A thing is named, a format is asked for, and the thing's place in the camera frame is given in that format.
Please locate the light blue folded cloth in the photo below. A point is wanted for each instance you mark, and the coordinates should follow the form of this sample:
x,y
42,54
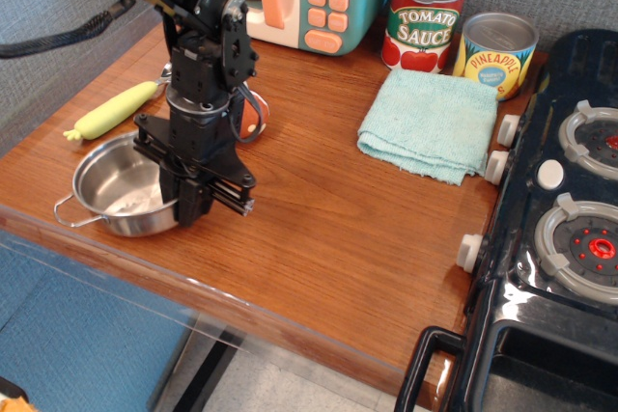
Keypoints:
x,y
431,125

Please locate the stainless steel pot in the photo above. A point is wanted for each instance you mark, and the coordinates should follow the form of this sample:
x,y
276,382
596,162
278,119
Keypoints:
x,y
120,188

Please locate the tomato sauce can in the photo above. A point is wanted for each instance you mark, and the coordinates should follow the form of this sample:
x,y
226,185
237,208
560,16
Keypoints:
x,y
419,33

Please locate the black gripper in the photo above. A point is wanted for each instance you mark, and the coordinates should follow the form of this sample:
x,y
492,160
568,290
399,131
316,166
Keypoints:
x,y
197,157

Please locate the spoon with green handle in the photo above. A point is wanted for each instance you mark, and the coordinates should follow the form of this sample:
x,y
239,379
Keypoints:
x,y
117,109

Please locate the orange object at corner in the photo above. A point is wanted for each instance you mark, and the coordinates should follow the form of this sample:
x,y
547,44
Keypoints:
x,y
14,398

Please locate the black toy stove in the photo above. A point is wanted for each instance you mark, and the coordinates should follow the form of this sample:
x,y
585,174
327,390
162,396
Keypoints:
x,y
541,313

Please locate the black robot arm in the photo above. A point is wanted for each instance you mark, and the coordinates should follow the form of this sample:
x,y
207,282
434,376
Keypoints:
x,y
210,50

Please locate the pineapple can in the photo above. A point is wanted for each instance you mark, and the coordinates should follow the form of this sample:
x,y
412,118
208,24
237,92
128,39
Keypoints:
x,y
496,49

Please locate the brown toy mushroom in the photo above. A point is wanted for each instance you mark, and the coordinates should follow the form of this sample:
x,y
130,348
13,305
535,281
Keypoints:
x,y
251,124

